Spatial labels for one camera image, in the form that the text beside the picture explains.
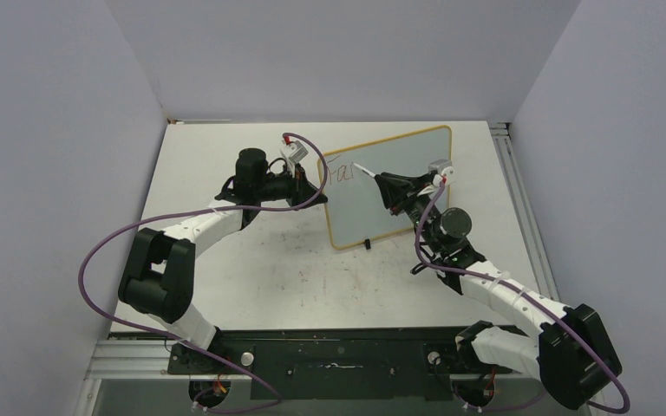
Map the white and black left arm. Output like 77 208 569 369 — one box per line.
118 140 327 374

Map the white whiteboard marker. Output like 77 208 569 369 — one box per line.
352 163 376 179

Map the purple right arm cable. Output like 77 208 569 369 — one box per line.
413 180 631 416

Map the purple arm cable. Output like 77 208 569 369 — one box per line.
413 180 631 416
77 133 330 416

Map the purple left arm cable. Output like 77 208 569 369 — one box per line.
77 133 330 416

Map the aluminium right side rail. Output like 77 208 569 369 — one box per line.
488 122 560 301

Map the aluminium front rail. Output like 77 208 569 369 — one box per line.
82 338 603 383

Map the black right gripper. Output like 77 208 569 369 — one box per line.
376 172 444 253

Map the yellow framed whiteboard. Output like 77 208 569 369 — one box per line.
323 125 453 250

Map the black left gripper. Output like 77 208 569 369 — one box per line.
255 162 327 211

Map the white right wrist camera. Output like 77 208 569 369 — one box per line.
428 159 455 187

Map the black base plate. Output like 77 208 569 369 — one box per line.
108 324 571 403

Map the aluminium rail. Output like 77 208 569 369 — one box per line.
82 338 603 383
488 122 560 301

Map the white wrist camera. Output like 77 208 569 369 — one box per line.
280 136 309 170
428 159 455 187

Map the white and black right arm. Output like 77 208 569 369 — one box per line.
373 171 630 414

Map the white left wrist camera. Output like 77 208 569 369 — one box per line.
280 136 309 170

